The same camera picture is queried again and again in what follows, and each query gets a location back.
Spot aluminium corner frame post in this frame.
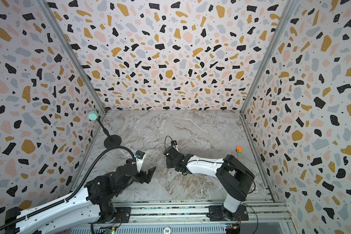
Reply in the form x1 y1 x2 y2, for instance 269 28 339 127
35 1 106 116
240 0 299 115

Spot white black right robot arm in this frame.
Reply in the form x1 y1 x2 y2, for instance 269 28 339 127
163 145 255 221

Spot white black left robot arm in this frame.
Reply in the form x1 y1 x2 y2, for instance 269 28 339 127
4 163 156 234

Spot black stand with green ball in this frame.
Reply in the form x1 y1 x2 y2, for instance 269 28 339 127
88 110 122 149

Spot aluminium corner frame post left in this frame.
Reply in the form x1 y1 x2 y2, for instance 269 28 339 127
35 1 106 116

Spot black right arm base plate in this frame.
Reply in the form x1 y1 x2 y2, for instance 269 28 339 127
207 205 249 222

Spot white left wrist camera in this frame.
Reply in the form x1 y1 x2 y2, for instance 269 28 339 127
135 150 146 173

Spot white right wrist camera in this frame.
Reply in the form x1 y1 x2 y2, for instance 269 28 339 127
171 140 177 147

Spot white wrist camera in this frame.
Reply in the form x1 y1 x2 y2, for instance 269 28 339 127
135 150 146 173
171 140 177 147

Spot black corrugated cable hose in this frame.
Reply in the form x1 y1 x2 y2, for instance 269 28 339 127
0 145 137 234

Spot orange green small cube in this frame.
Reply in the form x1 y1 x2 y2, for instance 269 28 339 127
236 146 242 155

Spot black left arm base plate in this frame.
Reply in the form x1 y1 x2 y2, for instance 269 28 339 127
104 207 132 225

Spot aluminium corner frame post right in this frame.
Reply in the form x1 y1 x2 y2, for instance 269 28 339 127
240 0 299 115

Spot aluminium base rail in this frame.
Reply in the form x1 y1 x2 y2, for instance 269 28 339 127
68 199 297 234

